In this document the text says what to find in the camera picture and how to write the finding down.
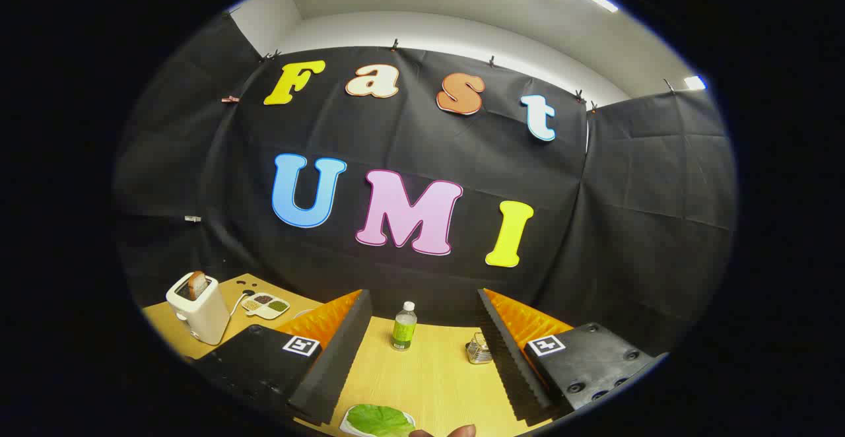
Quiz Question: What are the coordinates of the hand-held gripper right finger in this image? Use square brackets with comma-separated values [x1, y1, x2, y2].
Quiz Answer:
[477, 288, 669, 424]

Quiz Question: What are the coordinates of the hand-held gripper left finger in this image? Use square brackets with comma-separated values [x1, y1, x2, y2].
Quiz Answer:
[191, 288, 374, 426]

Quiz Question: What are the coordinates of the green lettuce leaf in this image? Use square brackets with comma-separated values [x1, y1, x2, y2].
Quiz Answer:
[347, 404, 415, 437]

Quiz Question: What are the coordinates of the white flat dish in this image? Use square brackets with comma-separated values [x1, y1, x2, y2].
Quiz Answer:
[339, 405, 418, 437]

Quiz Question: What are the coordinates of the clear bottle with green label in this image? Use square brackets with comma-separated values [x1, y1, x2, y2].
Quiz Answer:
[391, 301, 418, 352]

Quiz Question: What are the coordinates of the white divided condiment tray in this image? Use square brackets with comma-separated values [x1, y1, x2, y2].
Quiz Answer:
[240, 292, 291, 320]

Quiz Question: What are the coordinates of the white toaster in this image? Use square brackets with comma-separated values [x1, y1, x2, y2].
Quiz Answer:
[165, 272, 230, 346]

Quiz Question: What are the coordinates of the black backdrop cloth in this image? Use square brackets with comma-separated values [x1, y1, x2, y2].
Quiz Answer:
[112, 11, 738, 358]

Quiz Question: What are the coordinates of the metal wire basket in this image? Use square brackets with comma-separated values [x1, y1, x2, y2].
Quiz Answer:
[465, 333, 494, 365]

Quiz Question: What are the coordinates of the white toaster cable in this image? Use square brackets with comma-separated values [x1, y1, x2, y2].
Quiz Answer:
[229, 290, 255, 319]

